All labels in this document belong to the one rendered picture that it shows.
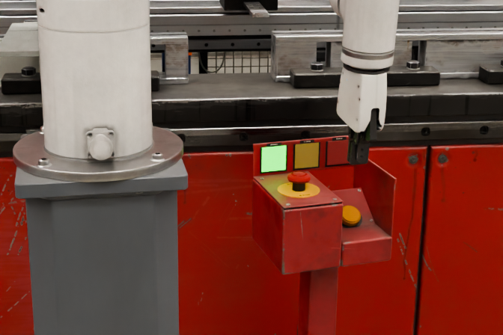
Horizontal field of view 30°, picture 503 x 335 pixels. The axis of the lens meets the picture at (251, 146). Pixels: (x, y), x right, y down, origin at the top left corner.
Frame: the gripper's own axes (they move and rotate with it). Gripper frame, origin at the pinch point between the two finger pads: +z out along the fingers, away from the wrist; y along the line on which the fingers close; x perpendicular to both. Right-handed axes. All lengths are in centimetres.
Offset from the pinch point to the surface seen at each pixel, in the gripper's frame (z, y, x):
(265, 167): 5.9, -9.2, -13.2
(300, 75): -2.5, -32.4, 0.8
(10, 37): -12, -35, -54
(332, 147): 3.4, -9.9, -0.5
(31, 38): -12, -33, -51
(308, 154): 4.2, -9.6, -5.2
